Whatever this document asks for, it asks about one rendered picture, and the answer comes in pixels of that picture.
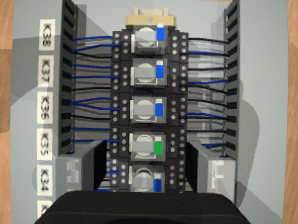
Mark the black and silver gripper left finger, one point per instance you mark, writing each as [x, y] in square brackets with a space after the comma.
[83, 170]

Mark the grey relay with green button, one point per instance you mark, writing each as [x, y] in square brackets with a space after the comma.
[148, 146]

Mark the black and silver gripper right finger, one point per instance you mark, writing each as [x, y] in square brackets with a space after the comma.
[208, 173]

